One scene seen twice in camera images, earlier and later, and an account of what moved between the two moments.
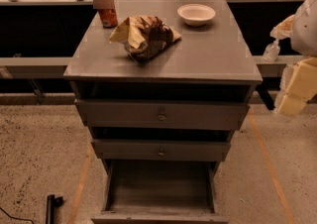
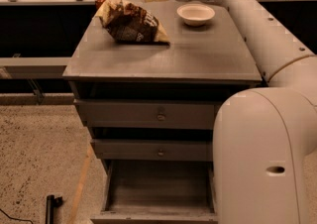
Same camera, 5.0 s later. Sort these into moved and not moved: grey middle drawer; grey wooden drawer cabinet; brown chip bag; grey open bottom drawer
Moved: brown chip bag
Not moved: grey wooden drawer cabinet; grey middle drawer; grey open bottom drawer
